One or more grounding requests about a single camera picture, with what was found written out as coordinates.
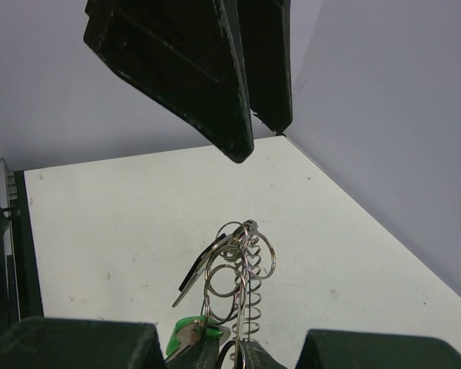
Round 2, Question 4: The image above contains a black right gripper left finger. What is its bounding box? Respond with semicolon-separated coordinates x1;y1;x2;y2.
0;317;165;368

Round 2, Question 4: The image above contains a black key tag with key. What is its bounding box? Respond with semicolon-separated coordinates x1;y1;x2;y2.
171;234;228;308

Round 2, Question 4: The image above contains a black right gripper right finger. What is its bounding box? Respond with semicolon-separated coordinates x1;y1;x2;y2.
296;330;461;368

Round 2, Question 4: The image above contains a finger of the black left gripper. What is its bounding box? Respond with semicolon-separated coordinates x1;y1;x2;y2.
237;0;293;131
84;0;254;163

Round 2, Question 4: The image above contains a green key tag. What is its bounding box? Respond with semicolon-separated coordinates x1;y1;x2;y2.
165;316;231;361

